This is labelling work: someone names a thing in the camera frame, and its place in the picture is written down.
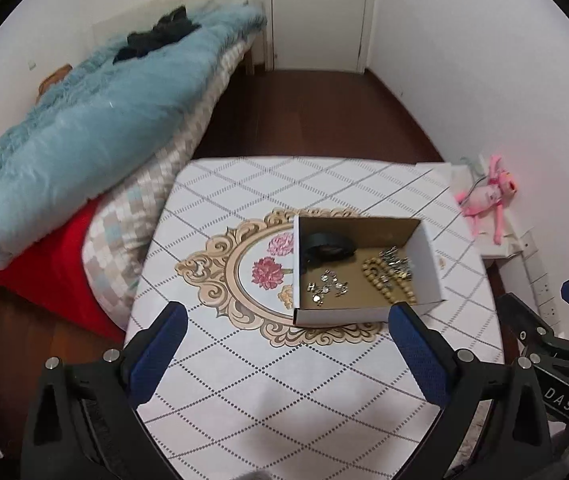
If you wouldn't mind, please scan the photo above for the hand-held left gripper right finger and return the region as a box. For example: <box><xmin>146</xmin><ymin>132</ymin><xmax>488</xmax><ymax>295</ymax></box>
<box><xmin>389</xmin><ymin>301</ymin><xmax>553</xmax><ymax>480</ymax></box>

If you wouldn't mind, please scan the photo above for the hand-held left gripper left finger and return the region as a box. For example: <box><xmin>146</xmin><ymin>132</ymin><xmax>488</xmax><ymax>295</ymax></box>
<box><xmin>20</xmin><ymin>301</ymin><xmax>189</xmax><ymax>480</ymax></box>

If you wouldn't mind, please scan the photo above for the wooden bead bracelet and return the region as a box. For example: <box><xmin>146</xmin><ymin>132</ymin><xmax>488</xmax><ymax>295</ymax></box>
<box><xmin>362</xmin><ymin>255</ymin><xmax>418</xmax><ymax>306</ymax></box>

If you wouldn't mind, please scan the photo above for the white cardboard box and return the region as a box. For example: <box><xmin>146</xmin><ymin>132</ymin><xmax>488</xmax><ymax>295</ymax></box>
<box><xmin>292</xmin><ymin>214</ymin><xmax>448</xmax><ymax>328</ymax></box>

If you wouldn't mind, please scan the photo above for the chunky silver chain bracelet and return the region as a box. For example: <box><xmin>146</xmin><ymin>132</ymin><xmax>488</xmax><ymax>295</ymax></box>
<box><xmin>379</xmin><ymin>246</ymin><xmax>414</xmax><ymax>281</ymax></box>

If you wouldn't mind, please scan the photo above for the thin silver chain bracelet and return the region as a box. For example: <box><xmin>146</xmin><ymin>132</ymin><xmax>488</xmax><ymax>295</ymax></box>
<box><xmin>306</xmin><ymin>270</ymin><xmax>351</xmax><ymax>307</ymax></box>

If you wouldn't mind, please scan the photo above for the white power strip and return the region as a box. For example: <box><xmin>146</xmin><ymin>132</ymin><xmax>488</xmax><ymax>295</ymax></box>
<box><xmin>517</xmin><ymin>230</ymin><xmax>565</xmax><ymax>333</ymax></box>

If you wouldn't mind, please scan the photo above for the white diamond-patterned tablecloth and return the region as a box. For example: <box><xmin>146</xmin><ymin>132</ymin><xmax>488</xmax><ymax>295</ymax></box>
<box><xmin>124</xmin><ymin>156</ymin><xmax>508</xmax><ymax>480</ymax></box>

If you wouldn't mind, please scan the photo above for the red bed sheet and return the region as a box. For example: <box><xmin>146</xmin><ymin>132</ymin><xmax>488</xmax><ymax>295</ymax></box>
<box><xmin>0</xmin><ymin>200</ymin><xmax>128</xmax><ymax>343</ymax></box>

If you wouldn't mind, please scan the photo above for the checkered quilt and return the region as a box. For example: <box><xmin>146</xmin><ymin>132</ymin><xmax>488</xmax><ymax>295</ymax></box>
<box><xmin>82</xmin><ymin>40</ymin><xmax>255</xmax><ymax>331</ymax></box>

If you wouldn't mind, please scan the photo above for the pink plush toy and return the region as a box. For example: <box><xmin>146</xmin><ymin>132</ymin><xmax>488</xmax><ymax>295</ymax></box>
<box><xmin>455</xmin><ymin>155</ymin><xmax>519</xmax><ymax>244</ymax></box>

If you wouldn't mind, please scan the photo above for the light blue fluffy blanket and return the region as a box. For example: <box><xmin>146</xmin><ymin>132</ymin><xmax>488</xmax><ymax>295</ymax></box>
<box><xmin>0</xmin><ymin>2</ymin><xmax>268</xmax><ymax>271</ymax></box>

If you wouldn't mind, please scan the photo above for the brown cushion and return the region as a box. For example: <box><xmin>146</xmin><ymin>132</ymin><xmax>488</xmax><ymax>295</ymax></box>
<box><xmin>38</xmin><ymin>64</ymin><xmax>72</xmax><ymax>98</ymax></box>

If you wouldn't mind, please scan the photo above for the black garment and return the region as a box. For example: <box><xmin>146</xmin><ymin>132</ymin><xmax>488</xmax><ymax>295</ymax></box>
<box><xmin>113</xmin><ymin>6</ymin><xmax>202</xmax><ymax>64</ymax></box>

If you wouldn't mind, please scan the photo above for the white door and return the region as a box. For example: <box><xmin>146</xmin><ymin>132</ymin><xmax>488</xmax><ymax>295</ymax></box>
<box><xmin>262</xmin><ymin>0</ymin><xmax>378</xmax><ymax>73</ymax></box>

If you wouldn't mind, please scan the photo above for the wooden bed frame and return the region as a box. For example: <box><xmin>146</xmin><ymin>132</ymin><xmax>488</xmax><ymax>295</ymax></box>
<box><xmin>243</xmin><ymin>42</ymin><xmax>268</xmax><ymax>76</ymax></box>

